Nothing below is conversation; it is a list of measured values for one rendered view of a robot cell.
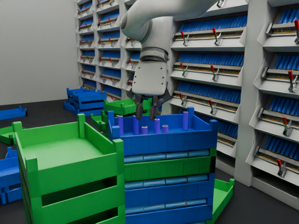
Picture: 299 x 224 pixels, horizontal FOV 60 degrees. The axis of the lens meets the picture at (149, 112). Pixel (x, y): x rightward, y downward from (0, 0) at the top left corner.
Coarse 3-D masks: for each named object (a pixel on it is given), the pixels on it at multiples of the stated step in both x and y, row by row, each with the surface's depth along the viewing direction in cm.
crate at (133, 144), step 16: (112, 112) 85; (192, 112) 91; (112, 128) 67; (128, 128) 89; (160, 128) 91; (176, 128) 92; (192, 128) 92; (208, 128) 79; (128, 144) 69; (144, 144) 70; (160, 144) 71; (176, 144) 72; (192, 144) 73; (208, 144) 75
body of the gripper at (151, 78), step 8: (144, 64) 75; (152, 64) 74; (160, 64) 74; (136, 72) 76; (144, 72) 74; (152, 72) 74; (160, 72) 73; (168, 72) 76; (136, 80) 75; (144, 80) 74; (152, 80) 73; (160, 80) 73; (168, 80) 76; (136, 88) 74; (144, 88) 74; (152, 88) 73; (160, 88) 72; (152, 96) 78; (160, 96) 77
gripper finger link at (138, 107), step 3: (132, 99) 76; (135, 99) 75; (138, 105) 74; (141, 105) 75; (138, 108) 74; (141, 108) 75; (138, 111) 73; (141, 111) 75; (135, 114) 74; (138, 114) 73; (141, 114) 75; (138, 117) 73; (141, 117) 76
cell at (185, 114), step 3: (183, 114) 89; (186, 114) 88; (183, 117) 89; (186, 117) 89; (183, 120) 89; (186, 120) 89; (183, 123) 89; (186, 123) 89; (183, 126) 90; (186, 126) 89; (183, 129) 90; (186, 129) 90
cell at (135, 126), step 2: (134, 116) 84; (134, 118) 84; (134, 120) 84; (136, 120) 84; (134, 122) 84; (136, 122) 84; (134, 124) 85; (136, 124) 84; (138, 124) 85; (134, 126) 85; (136, 126) 85; (138, 126) 86; (134, 128) 85; (136, 128) 85; (138, 128) 86; (134, 130) 85; (136, 130) 85; (138, 130) 86; (134, 132) 85; (136, 132) 85; (138, 132) 86; (134, 134) 85; (136, 134) 85
